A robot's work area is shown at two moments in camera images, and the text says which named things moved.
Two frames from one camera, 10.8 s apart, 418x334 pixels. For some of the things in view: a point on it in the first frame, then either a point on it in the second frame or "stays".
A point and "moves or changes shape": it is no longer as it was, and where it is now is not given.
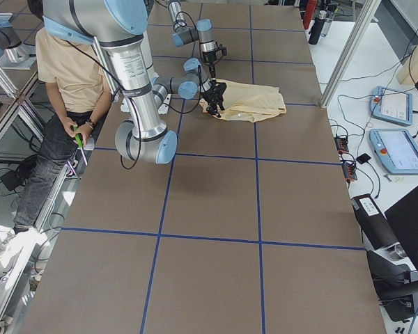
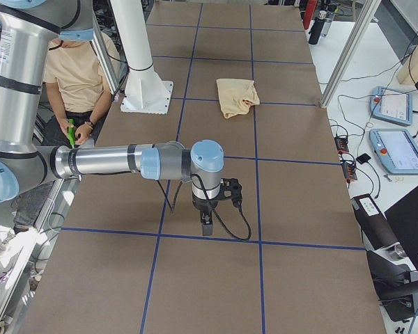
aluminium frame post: (351, 51) stays
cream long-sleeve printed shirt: (249, 102) moves or changes shape
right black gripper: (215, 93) -> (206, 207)
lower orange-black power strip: (350, 172) stays
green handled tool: (79, 138) -> (71, 132)
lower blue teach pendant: (398, 152) stays
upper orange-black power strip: (341, 144) stays
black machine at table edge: (394, 280) stays
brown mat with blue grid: (249, 228) stays
